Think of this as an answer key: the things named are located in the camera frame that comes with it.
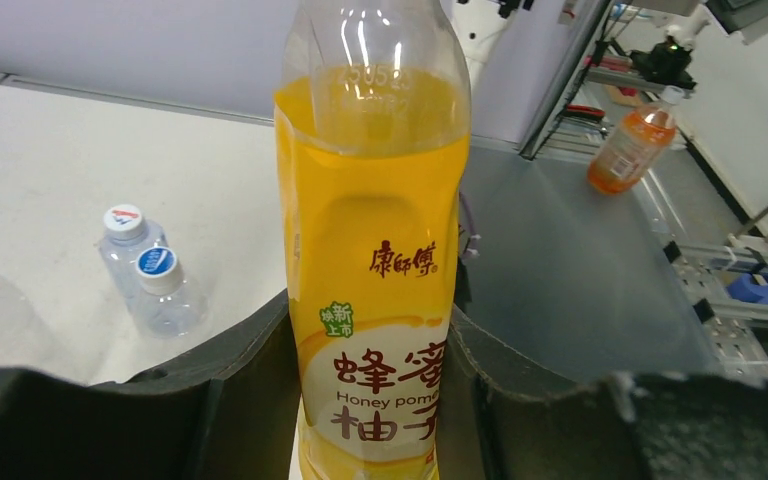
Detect near clear bottle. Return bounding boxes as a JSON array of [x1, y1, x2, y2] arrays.
[[130, 251, 208, 339]]

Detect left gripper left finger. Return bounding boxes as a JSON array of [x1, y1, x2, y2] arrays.
[[0, 293, 300, 479]]

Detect blue cap near bottle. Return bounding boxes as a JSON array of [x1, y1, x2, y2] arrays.
[[135, 246, 185, 296]]

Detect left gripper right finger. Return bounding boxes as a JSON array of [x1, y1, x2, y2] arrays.
[[436, 310, 768, 479]]

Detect white red cap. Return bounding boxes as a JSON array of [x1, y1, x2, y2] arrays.
[[102, 204, 147, 241]]

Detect small clear bottle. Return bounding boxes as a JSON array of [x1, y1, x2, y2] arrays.
[[98, 216, 168, 310]]

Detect orange drink bottle background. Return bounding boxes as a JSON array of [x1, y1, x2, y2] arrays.
[[587, 85, 685, 195]]

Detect yellow juice bottle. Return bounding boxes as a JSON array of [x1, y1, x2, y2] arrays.
[[274, 1, 471, 479]]

